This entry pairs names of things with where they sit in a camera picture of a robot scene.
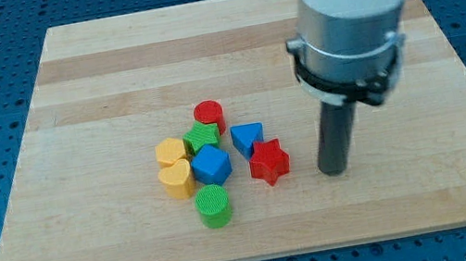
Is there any blue triangle block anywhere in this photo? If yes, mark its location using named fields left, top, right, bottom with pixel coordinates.
left=229, top=122, right=264, bottom=160

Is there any wooden board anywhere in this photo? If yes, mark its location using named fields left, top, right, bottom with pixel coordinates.
left=0, top=0, right=466, bottom=261

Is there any yellow hexagon block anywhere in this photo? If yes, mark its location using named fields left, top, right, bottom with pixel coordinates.
left=155, top=137, right=188, bottom=168

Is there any blue cube block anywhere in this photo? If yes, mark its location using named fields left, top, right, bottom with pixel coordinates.
left=191, top=144, right=233, bottom=185

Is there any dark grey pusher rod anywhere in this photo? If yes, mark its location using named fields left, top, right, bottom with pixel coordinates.
left=317, top=103, right=356, bottom=176

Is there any yellow heart block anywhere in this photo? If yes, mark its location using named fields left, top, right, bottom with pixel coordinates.
left=157, top=159, right=196, bottom=200

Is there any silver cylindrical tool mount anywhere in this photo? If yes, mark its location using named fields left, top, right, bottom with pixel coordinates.
left=285, top=0, right=405, bottom=106

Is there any green cylinder block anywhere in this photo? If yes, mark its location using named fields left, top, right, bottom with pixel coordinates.
left=195, top=184, right=233, bottom=229

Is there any red cylinder block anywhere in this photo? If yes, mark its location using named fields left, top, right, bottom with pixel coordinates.
left=193, top=100, right=227, bottom=135

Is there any green star block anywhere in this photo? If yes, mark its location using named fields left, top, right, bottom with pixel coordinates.
left=183, top=121, right=220, bottom=155

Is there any red star block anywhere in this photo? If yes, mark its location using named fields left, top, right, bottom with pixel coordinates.
left=249, top=139, right=290, bottom=186

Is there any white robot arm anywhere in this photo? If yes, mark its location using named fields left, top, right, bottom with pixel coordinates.
left=286, top=0, right=405, bottom=176

